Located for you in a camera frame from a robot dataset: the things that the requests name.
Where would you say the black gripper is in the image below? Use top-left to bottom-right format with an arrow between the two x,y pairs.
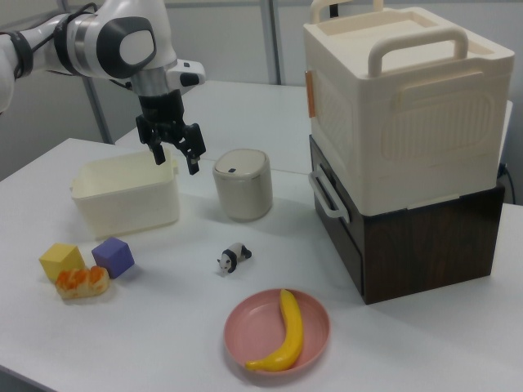
136,90 -> 207,176

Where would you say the large cream box with handles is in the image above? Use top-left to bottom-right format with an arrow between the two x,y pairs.
302,0 -> 516,216

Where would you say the yellow toy banana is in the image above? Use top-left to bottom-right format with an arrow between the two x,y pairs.
244,288 -> 304,361

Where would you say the dark drawer with white handle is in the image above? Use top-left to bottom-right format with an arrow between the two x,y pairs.
308,134 -> 355,225

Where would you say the panda toy figure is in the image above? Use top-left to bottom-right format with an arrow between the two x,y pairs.
216,242 -> 253,276

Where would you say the brown wooden box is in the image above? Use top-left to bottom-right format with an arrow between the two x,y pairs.
308,134 -> 506,306

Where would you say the orange topped toy bread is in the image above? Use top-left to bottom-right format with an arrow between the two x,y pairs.
56,265 -> 111,301

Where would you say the small beige lidded trash can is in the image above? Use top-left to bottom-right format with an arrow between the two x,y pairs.
211,149 -> 274,222

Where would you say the yellow cube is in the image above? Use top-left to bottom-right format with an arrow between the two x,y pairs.
38,243 -> 85,283

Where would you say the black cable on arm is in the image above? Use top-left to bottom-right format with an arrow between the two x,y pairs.
11,11 -> 85,78

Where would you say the black cable behind table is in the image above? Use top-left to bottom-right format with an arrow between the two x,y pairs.
496,163 -> 516,203

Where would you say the open cream plastic bin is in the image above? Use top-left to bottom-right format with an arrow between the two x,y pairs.
69,147 -> 181,241

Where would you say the purple cube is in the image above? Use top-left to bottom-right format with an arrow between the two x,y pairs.
91,237 -> 136,280

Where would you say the pink plate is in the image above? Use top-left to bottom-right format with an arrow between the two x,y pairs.
223,287 -> 331,363

